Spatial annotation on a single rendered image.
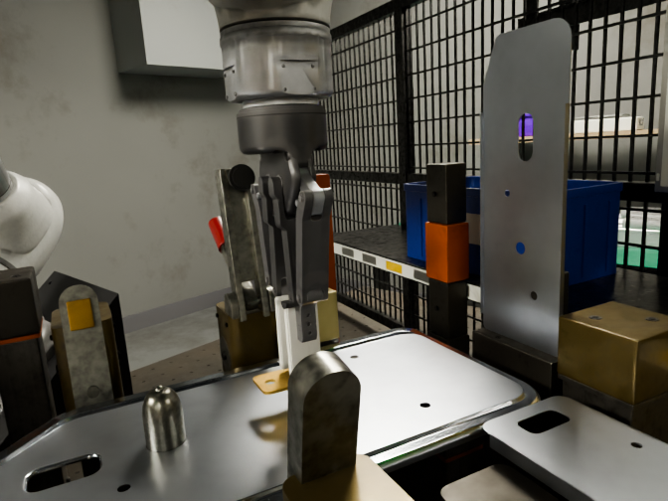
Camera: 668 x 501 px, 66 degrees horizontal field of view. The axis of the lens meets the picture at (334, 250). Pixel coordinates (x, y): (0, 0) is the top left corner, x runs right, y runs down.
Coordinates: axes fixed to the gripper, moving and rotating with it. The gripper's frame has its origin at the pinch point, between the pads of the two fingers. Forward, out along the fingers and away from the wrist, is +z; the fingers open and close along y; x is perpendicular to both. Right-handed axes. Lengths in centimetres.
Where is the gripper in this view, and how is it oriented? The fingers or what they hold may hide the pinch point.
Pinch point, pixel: (297, 334)
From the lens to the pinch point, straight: 48.2
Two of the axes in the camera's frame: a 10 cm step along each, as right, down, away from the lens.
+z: 0.6, 9.8, 2.0
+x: 8.9, -1.4, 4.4
